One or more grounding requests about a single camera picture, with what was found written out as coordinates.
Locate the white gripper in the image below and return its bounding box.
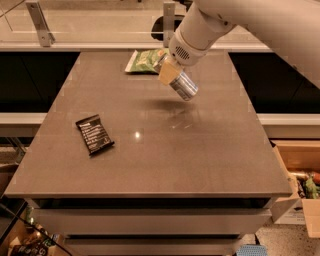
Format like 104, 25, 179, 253
159, 28, 211, 85

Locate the silver blue redbull can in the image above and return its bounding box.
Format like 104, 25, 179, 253
154, 54, 198, 101

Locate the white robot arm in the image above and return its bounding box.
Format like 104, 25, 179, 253
160, 0, 320, 88

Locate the green chip bag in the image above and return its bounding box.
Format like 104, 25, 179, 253
125, 48, 169, 73

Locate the black office chair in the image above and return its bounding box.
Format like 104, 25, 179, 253
151, 0, 193, 41

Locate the black snack bar wrapper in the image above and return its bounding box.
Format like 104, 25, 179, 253
76, 115, 114, 155

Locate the cardboard box with items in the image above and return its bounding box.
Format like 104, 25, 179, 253
271, 140, 320, 238

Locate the upper grey drawer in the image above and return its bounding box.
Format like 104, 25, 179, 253
32, 209, 271, 236

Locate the grey drawer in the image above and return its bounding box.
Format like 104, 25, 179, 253
32, 209, 271, 236
64, 238, 242, 256

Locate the blue perforated basket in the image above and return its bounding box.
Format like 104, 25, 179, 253
236, 245, 268, 256

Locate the lower grey drawer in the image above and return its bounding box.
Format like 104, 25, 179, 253
64, 238, 242, 256

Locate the box of snacks lower left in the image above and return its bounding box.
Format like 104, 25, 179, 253
6, 221, 68, 256

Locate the middle metal railing bracket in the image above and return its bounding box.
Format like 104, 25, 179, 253
163, 1, 175, 47

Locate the metal railing bracket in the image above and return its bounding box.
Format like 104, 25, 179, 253
25, 0, 55, 47
163, 1, 175, 47

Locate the left metal railing bracket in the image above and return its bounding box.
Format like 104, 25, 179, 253
25, 0, 55, 47

